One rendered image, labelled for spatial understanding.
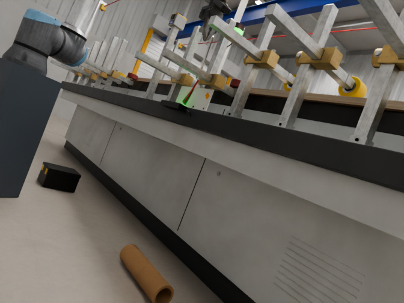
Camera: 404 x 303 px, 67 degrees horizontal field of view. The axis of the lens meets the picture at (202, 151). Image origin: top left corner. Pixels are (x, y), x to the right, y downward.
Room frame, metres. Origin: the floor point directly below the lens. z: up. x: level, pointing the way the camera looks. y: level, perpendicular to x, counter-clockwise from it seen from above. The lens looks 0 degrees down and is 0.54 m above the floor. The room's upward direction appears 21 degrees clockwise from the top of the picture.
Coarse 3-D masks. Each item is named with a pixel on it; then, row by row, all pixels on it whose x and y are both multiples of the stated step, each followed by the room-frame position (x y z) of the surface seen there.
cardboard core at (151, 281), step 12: (120, 252) 1.24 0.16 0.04; (132, 252) 1.20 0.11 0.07; (132, 264) 1.15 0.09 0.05; (144, 264) 1.13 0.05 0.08; (144, 276) 1.08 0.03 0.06; (156, 276) 1.07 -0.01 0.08; (144, 288) 1.05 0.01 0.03; (156, 288) 1.02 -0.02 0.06; (168, 288) 1.03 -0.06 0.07; (156, 300) 1.05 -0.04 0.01; (168, 300) 1.05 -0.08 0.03
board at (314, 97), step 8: (144, 80) 2.33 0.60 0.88; (160, 80) 2.14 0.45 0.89; (168, 80) 2.05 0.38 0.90; (256, 88) 1.40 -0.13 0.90; (272, 96) 1.33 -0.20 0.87; (280, 96) 1.28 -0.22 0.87; (312, 96) 1.16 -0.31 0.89; (320, 96) 1.14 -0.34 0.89; (328, 96) 1.11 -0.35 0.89; (336, 96) 1.09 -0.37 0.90; (344, 96) 1.07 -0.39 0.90; (336, 104) 1.10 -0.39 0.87; (344, 104) 1.06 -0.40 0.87; (352, 104) 1.04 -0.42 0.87; (360, 104) 1.02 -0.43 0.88; (392, 104) 0.94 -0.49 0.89; (400, 104) 0.92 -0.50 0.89
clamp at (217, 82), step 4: (212, 76) 1.32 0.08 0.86; (216, 76) 1.30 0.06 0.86; (220, 76) 1.30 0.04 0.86; (200, 80) 1.38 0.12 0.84; (212, 80) 1.32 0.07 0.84; (216, 80) 1.30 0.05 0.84; (220, 80) 1.31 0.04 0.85; (224, 80) 1.32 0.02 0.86; (200, 84) 1.40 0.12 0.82; (204, 84) 1.36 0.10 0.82; (208, 84) 1.33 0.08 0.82; (212, 84) 1.31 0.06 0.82; (216, 84) 1.30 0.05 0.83; (220, 84) 1.31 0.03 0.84; (216, 88) 1.35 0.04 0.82; (220, 88) 1.32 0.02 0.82
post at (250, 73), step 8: (264, 24) 1.18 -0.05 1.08; (272, 24) 1.17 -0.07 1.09; (264, 32) 1.17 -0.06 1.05; (272, 32) 1.18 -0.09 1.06; (264, 40) 1.17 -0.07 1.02; (264, 48) 1.17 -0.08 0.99; (248, 64) 1.18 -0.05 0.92; (248, 72) 1.17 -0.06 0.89; (256, 72) 1.18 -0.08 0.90; (248, 80) 1.16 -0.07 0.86; (240, 88) 1.17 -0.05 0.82; (248, 88) 1.17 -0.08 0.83; (240, 96) 1.16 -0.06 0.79; (232, 104) 1.19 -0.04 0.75; (240, 104) 1.17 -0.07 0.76; (240, 112) 1.18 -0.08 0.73
